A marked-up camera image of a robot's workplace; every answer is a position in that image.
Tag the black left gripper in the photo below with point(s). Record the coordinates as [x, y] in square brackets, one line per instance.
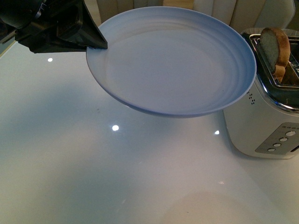
[63, 26]

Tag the light blue round plate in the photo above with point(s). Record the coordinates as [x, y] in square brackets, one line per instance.
[172, 62]

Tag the slice of brown bread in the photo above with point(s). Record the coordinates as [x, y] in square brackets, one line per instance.
[276, 47]

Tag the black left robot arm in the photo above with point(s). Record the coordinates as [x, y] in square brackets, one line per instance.
[16, 15]

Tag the beige chair left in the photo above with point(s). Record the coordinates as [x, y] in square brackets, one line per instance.
[110, 8]

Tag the beige chair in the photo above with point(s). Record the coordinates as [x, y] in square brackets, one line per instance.
[110, 8]
[244, 14]

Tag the beige chair right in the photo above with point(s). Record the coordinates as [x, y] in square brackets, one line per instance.
[244, 14]

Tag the white and chrome toaster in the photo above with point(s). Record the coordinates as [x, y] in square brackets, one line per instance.
[265, 121]

